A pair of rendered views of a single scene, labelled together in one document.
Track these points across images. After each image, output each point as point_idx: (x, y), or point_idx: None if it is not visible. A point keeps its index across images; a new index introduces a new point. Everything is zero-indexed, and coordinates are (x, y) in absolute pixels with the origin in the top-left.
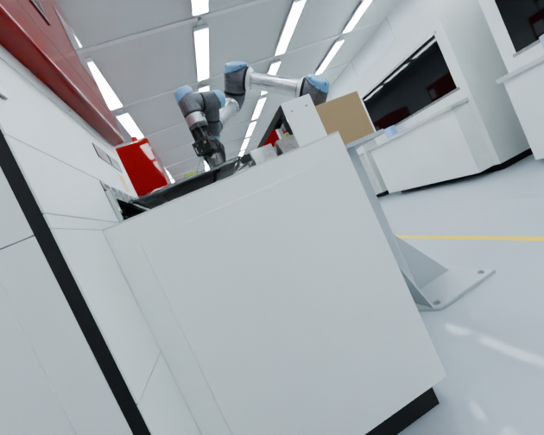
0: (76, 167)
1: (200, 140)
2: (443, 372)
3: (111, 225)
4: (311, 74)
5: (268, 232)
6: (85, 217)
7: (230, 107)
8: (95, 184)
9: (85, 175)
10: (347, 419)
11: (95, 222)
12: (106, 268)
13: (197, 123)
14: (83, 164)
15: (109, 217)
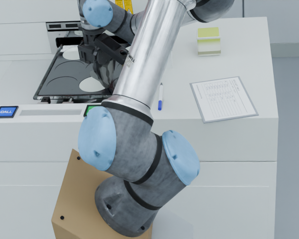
0: (12, 22)
1: (84, 42)
2: None
3: (11, 63)
4: (98, 113)
5: None
6: None
7: None
8: (33, 28)
9: (22, 25)
10: None
11: (8, 56)
12: None
13: (79, 27)
14: (25, 16)
15: (33, 51)
